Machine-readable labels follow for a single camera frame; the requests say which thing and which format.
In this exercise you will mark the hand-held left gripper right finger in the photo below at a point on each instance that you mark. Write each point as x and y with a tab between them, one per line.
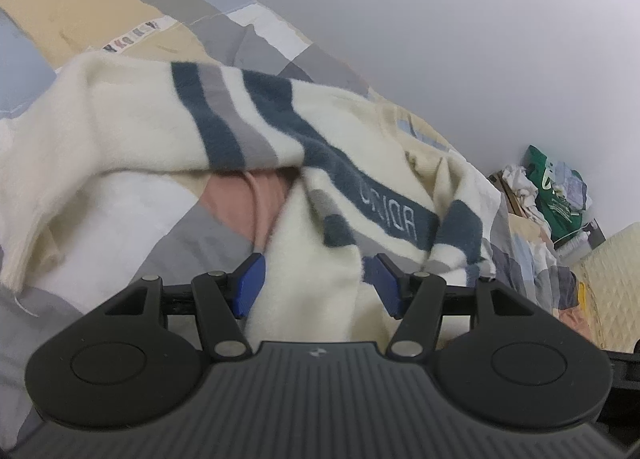
387	284

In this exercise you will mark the white crumpled cloth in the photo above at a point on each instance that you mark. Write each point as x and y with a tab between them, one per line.
520	184

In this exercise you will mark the cardboard box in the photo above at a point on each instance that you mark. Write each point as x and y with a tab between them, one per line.
512	201

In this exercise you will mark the cream quilted pad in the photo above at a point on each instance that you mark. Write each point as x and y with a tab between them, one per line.
612	284

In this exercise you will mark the green plastic bag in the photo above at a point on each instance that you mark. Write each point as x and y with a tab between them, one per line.
555	199

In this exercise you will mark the white plastic container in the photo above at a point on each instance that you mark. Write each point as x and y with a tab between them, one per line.
575	243

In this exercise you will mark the cream striped knit sweater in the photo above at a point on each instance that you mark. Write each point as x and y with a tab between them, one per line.
150	124

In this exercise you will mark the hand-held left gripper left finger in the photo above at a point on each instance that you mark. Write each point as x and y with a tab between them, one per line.
250	284

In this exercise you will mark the patchwork bedspread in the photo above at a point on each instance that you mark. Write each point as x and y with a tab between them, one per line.
75	14

